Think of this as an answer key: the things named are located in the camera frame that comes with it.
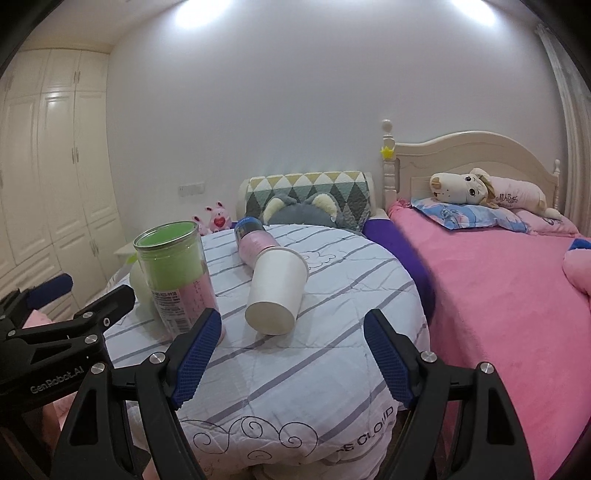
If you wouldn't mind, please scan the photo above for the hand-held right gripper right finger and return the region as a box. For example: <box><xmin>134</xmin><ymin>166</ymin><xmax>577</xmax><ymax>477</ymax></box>
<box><xmin>363</xmin><ymin>308</ymin><xmax>542</xmax><ymax>480</ymax></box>

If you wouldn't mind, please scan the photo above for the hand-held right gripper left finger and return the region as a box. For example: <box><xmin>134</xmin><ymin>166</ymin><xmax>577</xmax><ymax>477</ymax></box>
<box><xmin>48</xmin><ymin>307</ymin><xmax>225</xmax><ymax>480</ymax></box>

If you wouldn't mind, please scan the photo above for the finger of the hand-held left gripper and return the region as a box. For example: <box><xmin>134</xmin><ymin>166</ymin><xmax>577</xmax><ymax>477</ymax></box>
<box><xmin>0</xmin><ymin>273</ymin><xmax>75</xmax><ymax>325</ymax></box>
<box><xmin>11</xmin><ymin>284</ymin><xmax>137</xmax><ymax>352</ymax></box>

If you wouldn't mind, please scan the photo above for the white paper cup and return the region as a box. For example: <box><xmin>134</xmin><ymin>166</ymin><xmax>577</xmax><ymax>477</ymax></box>
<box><xmin>245</xmin><ymin>247</ymin><xmax>309</xmax><ymax>336</ymax></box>

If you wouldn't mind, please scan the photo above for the white nightstand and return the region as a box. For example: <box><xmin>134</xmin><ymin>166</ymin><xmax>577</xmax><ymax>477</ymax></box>
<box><xmin>113</xmin><ymin>242</ymin><xmax>140</xmax><ymax>267</ymax></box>

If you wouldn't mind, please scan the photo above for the green and pink canister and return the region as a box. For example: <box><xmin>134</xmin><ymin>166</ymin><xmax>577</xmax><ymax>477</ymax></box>
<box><xmin>133</xmin><ymin>220</ymin><xmax>221</xmax><ymax>337</ymax></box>

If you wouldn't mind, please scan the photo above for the striped white quilt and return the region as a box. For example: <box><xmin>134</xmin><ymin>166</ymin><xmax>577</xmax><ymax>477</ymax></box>
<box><xmin>103</xmin><ymin>223</ymin><xmax>428</xmax><ymax>468</ymax></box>

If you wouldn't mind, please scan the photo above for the purple cloth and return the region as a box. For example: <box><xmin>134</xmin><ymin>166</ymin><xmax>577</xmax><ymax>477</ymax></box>
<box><xmin>362</xmin><ymin>217</ymin><xmax>437</xmax><ymax>325</ymax></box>

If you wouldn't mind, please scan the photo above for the pink bed with headboard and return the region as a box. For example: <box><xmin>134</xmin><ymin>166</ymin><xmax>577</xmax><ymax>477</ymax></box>
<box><xmin>387</xmin><ymin>198</ymin><xmax>591</xmax><ymax>480</ymax></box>

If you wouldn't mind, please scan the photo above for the cream wardrobe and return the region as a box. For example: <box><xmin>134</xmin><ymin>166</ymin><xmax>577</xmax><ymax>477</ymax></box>
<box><xmin>0</xmin><ymin>45</ymin><xmax>123</xmax><ymax>320</ymax></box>

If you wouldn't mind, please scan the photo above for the pink canister with blue lid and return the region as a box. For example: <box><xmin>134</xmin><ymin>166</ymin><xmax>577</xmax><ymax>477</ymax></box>
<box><xmin>233</xmin><ymin>217</ymin><xmax>283</xmax><ymax>269</ymax></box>

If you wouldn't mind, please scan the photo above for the pink plush bunny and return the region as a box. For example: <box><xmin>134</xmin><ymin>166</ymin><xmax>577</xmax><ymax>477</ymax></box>
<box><xmin>205</xmin><ymin>200</ymin><xmax>232</xmax><ymax>233</ymax></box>

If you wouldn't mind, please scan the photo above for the blue printed pillow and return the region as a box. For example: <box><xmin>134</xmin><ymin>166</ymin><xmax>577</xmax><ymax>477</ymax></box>
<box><xmin>410</xmin><ymin>197</ymin><xmax>530</xmax><ymax>234</ymax></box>

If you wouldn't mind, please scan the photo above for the grey plush toy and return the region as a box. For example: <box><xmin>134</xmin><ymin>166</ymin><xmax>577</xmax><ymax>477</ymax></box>
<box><xmin>260</xmin><ymin>194</ymin><xmax>345</xmax><ymax>230</ymax></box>

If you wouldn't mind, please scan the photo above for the diamond pattern quilted cover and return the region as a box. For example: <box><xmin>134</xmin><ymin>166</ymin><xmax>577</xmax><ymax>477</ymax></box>
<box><xmin>244</xmin><ymin>171</ymin><xmax>374</xmax><ymax>232</ymax></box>

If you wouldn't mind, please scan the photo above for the cream dog plush toy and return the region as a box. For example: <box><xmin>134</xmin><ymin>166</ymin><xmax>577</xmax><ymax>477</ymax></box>
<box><xmin>429</xmin><ymin>168</ymin><xmax>565</xmax><ymax>223</ymax></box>

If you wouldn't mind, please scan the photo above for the pink plush cushion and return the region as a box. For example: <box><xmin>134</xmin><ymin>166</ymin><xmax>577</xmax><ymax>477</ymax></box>
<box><xmin>560</xmin><ymin>249</ymin><xmax>591</xmax><ymax>297</ymax></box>

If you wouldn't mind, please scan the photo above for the pink pillow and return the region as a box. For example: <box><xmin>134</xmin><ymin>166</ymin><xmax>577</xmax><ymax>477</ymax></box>
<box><xmin>512</xmin><ymin>208</ymin><xmax>581</xmax><ymax>237</ymax></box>

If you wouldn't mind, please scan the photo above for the cream bed headboard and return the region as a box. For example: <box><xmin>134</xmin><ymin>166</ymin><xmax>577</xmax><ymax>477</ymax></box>
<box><xmin>379</xmin><ymin>119</ymin><xmax>565</xmax><ymax>219</ymax></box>

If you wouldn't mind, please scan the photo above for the white curtain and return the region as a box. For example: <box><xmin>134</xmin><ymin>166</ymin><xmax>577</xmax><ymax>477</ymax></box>
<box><xmin>534</xmin><ymin>22</ymin><xmax>591</xmax><ymax>232</ymax></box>

